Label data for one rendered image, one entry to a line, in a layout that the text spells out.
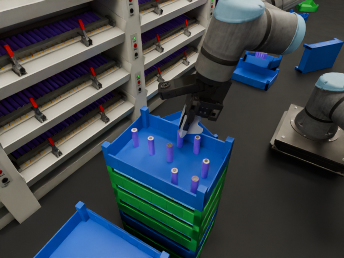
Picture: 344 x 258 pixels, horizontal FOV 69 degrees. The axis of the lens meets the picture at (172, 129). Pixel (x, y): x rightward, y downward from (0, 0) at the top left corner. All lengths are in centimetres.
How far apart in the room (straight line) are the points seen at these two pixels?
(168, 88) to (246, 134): 90
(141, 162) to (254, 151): 77
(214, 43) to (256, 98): 122
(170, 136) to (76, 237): 40
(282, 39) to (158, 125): 43
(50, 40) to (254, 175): 102
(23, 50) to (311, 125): 121
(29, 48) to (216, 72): 65
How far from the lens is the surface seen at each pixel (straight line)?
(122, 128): 139
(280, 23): 60
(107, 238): 80
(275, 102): 174
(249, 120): 154
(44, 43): 100
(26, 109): 104
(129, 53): 118
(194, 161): 72
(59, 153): 115
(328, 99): 124
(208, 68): 56
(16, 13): 88
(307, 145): 130
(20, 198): 114
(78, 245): 81
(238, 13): 52
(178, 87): 60
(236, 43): 54
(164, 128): 79
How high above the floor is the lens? 95
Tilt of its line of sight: 42 degrees down
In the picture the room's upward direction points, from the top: straight up
